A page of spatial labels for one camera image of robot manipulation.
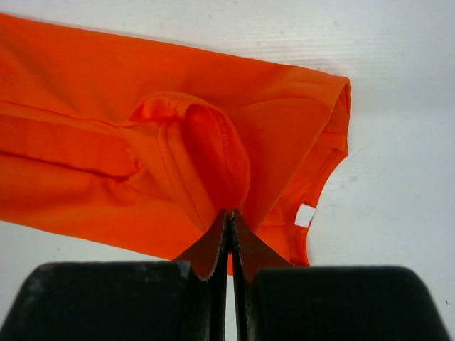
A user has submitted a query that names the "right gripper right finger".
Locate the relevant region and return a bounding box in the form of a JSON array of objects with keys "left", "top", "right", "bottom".
[{"left": 231, "top": 210, "right": 449, "bottom": 340}]

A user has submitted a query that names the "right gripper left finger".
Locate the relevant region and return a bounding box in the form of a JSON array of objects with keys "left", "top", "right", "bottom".
[{"left": 1, "top": 210, "right": 228, "bottom": 340}]

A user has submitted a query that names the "orange t shirt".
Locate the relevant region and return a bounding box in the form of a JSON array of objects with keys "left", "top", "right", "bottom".
[{"left": 1, "top": 14, "right": 351, "bottom": 266}]

